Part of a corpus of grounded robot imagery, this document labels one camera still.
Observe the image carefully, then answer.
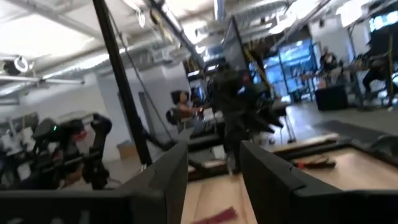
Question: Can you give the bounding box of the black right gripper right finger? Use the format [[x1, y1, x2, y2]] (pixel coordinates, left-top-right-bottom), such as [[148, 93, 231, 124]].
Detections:
[[241, 140, 398, 224]]

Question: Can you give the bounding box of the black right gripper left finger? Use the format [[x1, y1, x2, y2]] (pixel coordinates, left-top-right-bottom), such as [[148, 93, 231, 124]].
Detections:
[[0, 128, 193, 224]]

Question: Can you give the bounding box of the black frame pole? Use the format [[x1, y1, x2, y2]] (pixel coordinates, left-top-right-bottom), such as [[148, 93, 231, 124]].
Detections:
[[92, 0, 153, 166]]

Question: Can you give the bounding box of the black crate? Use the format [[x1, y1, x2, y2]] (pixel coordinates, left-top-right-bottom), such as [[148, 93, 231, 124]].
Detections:
[[314, 85, 349, 111]]

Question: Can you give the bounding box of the pink braided USB-C cable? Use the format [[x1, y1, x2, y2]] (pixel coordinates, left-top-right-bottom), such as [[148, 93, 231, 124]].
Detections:
[[192, 206, 238, 224]]

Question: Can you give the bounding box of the grey panel screen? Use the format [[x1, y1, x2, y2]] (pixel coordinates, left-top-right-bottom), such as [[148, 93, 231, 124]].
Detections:
[[222, 17, 249, 72]]

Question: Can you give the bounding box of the person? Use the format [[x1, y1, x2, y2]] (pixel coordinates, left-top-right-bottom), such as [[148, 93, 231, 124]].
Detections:
[[165, 89, 203, 127], [319, 45, 339, 74]]

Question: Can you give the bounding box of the ceiling camera with white ring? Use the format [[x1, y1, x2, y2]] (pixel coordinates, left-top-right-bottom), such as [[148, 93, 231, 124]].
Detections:
[[2, 55, 30, 76]]

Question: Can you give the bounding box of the cardboard box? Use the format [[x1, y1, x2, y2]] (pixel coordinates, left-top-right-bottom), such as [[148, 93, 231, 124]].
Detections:
[[117, 140, 139, 160]]

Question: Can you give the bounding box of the black USB-C cable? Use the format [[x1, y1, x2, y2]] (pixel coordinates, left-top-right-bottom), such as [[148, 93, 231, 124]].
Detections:
[[292, 154, 337, 170]]

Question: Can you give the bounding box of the black table edge rail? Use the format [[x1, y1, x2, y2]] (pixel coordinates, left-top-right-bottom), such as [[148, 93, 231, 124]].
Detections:
[[270, 133, 398, 163]]

